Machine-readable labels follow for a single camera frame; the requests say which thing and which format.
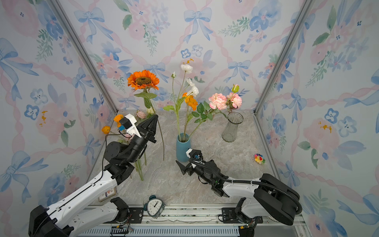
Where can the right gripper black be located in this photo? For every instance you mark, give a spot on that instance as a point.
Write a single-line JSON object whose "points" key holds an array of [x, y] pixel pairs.
{"points": [[191, 166]]}

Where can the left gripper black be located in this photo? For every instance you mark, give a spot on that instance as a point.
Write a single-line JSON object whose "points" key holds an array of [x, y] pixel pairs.
{"points": [[144, 134]]}

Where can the teal ceramic vase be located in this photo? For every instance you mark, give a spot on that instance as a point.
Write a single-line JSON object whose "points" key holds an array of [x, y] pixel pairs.
{"points": [[183, 143]]}

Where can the orange sunflower stem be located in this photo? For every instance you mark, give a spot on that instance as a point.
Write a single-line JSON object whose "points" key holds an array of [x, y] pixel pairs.
{"points": [[144, 84]]}

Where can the orange poppy flower stem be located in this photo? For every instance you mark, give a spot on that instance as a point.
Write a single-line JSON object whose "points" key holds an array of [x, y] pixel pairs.
{"points": [[192, 104]]}

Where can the white flower stem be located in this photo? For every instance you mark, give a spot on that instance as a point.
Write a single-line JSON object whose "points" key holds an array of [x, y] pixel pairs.
{"points": [[187, 85]]}

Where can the pink carnation flower stem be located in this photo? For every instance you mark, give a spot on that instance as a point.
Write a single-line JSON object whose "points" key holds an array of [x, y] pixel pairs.
{"points": [[217, 104]]}

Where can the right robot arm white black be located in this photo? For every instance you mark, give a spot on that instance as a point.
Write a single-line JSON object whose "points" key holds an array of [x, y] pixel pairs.
{"points": [[266, 196]]}

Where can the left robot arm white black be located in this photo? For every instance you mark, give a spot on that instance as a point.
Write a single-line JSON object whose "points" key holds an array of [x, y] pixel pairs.
{"points": [[67, 218]]}

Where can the clear glass vase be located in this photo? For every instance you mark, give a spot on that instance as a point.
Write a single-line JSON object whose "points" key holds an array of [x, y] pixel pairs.
{"points": [[230, 132]]}

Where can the pink rose flower stem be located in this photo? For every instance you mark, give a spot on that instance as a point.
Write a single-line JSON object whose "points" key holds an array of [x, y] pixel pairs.
{"points": [[140, 116]]}

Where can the orange ranunculus flower bunch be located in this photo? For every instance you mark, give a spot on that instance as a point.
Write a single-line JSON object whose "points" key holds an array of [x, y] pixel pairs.
{"points": [[116, 121]]}

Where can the teal alarm clock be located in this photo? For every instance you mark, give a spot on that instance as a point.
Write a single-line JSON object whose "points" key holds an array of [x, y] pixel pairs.
{"points": [[154, 207]]}

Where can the colourful small flower toy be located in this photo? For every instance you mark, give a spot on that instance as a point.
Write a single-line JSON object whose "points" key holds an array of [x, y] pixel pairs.
{"points": [[259, 159]]}

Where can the playing card box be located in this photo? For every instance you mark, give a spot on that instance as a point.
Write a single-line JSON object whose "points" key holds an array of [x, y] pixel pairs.
{"points": [[108, 194]]}

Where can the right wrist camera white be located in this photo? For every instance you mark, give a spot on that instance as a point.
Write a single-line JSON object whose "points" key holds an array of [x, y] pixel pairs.
{"points": [[195, 157]]}

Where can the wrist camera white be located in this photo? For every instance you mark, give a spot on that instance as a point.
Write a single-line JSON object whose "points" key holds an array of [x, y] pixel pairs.
{"points": [[195, 157], [128, 126]]}

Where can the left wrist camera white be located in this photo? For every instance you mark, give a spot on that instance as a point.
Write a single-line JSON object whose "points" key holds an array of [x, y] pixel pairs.
{"points": [[128, 126]]}

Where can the aluminium rail frame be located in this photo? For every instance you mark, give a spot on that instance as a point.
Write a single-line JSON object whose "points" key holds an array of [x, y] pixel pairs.
{"points": [[191, 220]]}

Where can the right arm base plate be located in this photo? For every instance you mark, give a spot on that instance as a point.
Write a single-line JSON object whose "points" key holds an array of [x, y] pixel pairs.
{"points": [[229, 215]]}

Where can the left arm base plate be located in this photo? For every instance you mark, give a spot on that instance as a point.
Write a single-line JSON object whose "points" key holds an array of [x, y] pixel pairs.
{"points": [[133, 215]]}

